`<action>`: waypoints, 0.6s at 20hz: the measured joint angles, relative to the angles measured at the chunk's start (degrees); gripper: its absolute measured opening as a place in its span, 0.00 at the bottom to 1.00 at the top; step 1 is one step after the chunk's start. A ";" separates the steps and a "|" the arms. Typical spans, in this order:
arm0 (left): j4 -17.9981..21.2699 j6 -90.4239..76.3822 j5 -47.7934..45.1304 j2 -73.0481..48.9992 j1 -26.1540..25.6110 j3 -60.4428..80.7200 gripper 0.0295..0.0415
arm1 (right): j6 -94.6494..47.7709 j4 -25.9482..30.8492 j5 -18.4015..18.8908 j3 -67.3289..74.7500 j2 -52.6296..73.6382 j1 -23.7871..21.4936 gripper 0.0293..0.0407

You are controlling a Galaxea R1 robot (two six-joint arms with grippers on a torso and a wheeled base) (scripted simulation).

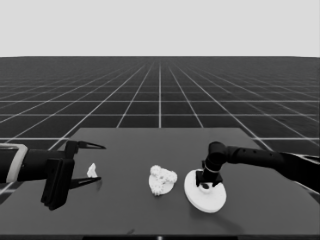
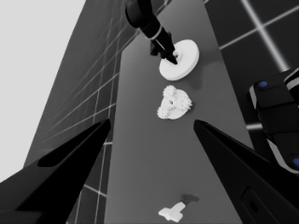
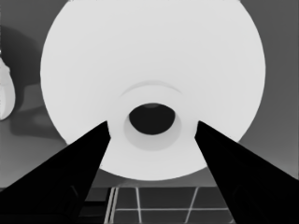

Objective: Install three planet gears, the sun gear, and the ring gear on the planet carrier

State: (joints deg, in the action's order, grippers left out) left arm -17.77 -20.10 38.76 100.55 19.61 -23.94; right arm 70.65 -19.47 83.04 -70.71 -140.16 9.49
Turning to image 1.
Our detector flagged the large thick white disc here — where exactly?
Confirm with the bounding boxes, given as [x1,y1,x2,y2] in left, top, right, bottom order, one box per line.
[183,169,228,214]

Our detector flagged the small white T-shaped piece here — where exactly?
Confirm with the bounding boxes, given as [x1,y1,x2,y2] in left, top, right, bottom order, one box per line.
[86,163,99,179]

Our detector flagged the white round carrier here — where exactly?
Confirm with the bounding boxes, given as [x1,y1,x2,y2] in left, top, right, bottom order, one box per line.
[148,166,178,198]

